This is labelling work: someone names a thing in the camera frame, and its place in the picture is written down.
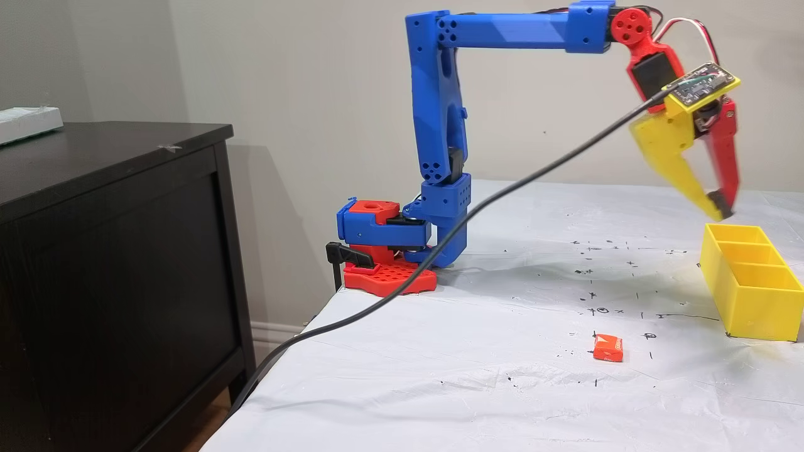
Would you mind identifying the yellow three-compartment box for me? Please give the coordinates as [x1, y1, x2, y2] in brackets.
[699, 223, 804, 343]

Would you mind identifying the dark wooden cabinet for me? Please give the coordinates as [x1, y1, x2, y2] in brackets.
[0, 121, 258, 452]

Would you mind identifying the white foam block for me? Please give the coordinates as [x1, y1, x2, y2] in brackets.
[0, 105, 64, 147]

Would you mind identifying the white red servo wire loop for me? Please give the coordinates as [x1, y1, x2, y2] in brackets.
[653, 18, 721, 65]

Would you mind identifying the white plastic table cover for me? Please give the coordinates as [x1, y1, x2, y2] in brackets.
[200, 179, 804, 452]

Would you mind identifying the orange wrapped candy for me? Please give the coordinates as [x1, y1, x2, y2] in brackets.
[592, 334, 625, 363]

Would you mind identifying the camera board in yellow mount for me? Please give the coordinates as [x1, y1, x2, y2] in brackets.
[665, 62, 742, 117]

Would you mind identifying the black table clamp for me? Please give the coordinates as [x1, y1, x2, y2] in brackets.
[325, 241, 378, 293]

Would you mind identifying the black camera cable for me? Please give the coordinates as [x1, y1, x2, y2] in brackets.
[225, 88, 676, 420]

